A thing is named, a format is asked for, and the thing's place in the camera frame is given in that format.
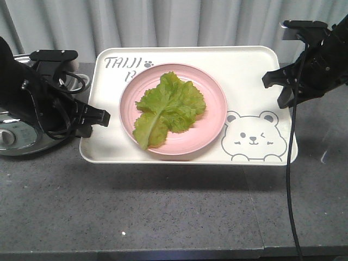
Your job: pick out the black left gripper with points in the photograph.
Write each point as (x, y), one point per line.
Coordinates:
(59, 115)

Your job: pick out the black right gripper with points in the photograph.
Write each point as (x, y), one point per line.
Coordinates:
(316, 71)

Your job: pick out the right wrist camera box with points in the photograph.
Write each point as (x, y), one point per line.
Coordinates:
(309, 30)

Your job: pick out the pink round plate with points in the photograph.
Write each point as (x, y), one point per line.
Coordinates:
(207, 126)

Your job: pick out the green electric cooking pot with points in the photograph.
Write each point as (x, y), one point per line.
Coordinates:
(19, 138)

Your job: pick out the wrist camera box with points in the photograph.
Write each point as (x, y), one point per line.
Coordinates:
(309, 30)
(53, 63)

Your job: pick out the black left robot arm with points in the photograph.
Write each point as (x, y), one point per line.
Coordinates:
(15, 78)

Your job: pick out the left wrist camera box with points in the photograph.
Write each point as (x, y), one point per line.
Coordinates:
(53, 63)

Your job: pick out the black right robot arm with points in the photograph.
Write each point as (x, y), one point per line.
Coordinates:
(337, 37)

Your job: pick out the green lettuce leaf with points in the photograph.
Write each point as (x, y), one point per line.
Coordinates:
(172, 106)

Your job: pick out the cream bear serving tray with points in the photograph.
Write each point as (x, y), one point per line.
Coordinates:
(256, 130)

